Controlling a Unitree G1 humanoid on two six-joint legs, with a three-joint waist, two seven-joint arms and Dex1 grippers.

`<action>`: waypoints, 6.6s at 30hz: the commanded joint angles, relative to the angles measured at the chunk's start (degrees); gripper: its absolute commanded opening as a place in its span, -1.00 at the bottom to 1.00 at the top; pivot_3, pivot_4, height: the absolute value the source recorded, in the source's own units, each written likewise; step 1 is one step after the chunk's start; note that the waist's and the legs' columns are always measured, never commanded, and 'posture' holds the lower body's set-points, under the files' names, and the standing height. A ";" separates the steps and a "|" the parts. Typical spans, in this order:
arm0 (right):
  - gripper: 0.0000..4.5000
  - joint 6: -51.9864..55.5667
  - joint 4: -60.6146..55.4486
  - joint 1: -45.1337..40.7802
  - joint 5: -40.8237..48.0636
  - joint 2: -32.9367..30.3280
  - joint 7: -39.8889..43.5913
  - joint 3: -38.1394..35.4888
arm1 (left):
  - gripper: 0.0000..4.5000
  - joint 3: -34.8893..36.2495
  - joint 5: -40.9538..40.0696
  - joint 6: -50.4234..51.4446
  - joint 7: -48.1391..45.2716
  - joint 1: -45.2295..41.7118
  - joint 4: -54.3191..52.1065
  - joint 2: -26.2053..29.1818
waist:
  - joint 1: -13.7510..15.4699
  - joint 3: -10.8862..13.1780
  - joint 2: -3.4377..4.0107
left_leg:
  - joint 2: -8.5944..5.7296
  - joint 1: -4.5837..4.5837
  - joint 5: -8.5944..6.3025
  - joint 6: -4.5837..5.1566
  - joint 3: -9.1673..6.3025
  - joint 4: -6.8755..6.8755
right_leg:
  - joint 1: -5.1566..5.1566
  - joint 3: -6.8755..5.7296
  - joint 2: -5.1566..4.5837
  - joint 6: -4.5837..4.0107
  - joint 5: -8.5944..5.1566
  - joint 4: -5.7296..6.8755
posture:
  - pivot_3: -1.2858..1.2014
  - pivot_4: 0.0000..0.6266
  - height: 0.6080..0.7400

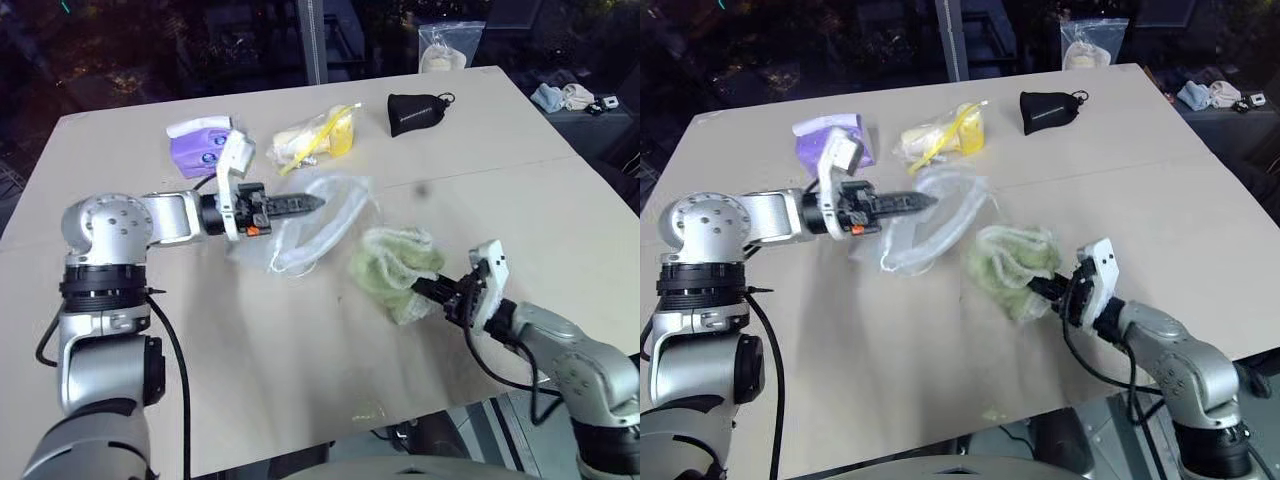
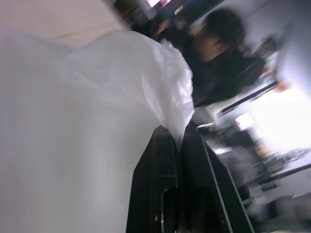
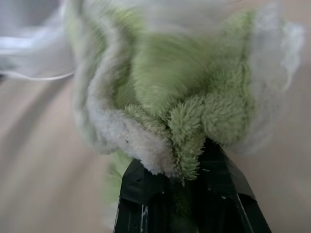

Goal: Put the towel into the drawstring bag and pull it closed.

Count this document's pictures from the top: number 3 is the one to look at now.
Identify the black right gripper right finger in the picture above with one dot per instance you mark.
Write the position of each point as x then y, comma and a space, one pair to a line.
226, 194

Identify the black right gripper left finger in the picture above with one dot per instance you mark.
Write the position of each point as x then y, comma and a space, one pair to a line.
143, 201

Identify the green and white fluffy towel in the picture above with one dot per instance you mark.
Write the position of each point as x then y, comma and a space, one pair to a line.
170, 80

